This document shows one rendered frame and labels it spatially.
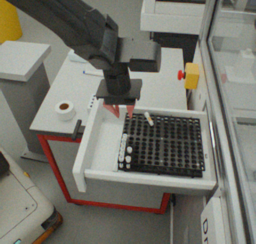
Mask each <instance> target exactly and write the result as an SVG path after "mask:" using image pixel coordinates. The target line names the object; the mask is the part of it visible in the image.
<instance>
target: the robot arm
mask: <svg viewBox="0 0 256 244"><path fill-rule="evenodd" d="M5 1H7V2H8V3H10V4H12V5H13V6H15V7H16V8H18V9H20V10H21V11H22V12H24V13H26V14H27V15H29V16H30V17H32V18H33V19H35V20H36V21H38V22H39V23H41V24H43V25H44V26H46V27H47V28H48V29H50V30H51V31H52V32H53V33H55V34H56V35H57V36H59V37H60V39H61V40H63V42H64V44H65V45H66V46H67V47H69V48H71V49H72V50H74V54H76V55H77V56H79V57H81V58H82V59H84V60H86V61H88V63H89V64H91V65H92V67H94V68H95V69H97V70H102V71H103V76H104V79H102V80H101V82H100V84H99V85H98V89H97V92H96V94H95V97H96V100H99V99H104V102H103V107H104V108H105V109H107V110H108V111H110V112H111V113H113V114H114V115H115V116H116V117H117V118H119V116H120V111H119V105H126V108H127V112H128V114H129V117H130V119H131V118H132V113H133V110H134V107H135V102H136V99H137V100H138V101H139V100H140V97H141V88H142V85H143V82H142V79H140V78H136V79H130V74H129V70H130V71H131V72H142V73H159V72H160V70H161V68H160V67H161V44H158V43H156V42H150V41H134V40H133V38H132V37H119V36H118V32H119V26H118V24H117V23H116V21H115V20H113V19H112V17H110V16H109V15H108V14H101V13H100V12H99V11H98V10H97V9H96V8H95V7H92V6H90V5H88V4H87V3H86V2H84V1H83V0H5ZM113 105H114V106H115V108H114V106H113Z"/></svg>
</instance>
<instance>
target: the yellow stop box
mask: <svg viewBox="0 0 256 244"><path fill-rule="evenodd" d="M199 76H200V74H199V70H198V64H197V63H186V66H185V71H184V75H183V84H184V88H185V89H196V88H197V84H198V80H199Z"/></svg>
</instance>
